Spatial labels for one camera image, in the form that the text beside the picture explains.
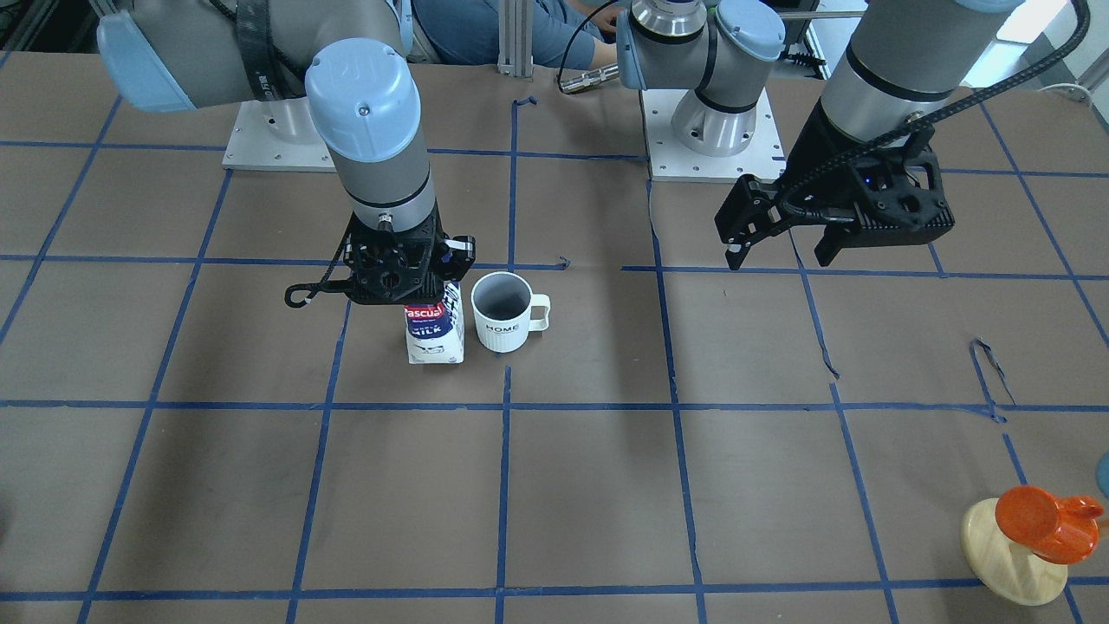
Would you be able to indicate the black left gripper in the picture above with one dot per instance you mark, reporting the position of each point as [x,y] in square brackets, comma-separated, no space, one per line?
[813,149]

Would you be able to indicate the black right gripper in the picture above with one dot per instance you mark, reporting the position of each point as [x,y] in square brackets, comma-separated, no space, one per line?
[460,250]

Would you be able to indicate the blue white milk carton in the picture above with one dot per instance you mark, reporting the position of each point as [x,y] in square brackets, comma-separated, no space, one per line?
[434,333]

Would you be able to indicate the white ribbed mug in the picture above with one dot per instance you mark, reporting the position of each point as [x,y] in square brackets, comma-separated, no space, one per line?
[507,311]

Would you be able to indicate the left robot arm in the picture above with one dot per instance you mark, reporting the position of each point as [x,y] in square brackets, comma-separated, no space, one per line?
[900,66]

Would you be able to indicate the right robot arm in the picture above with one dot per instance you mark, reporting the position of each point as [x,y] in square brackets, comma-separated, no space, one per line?
[346,59]

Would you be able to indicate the person in blue shirt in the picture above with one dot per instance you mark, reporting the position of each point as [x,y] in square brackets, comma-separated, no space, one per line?
[564,33]

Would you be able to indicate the blue mug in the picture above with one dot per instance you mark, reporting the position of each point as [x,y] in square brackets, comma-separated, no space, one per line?
[1101,474]

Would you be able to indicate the orange mug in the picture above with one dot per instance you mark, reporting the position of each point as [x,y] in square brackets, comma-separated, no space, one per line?
[1059,530]

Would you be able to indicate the wooden mug tree stand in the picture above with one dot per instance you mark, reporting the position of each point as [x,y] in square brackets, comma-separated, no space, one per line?
[1007,568]

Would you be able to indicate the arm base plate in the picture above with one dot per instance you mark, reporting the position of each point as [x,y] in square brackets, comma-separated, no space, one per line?
[276,136]
[687,143]

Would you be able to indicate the aluminium frame post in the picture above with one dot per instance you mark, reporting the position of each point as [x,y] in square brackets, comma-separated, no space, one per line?
[515,19]

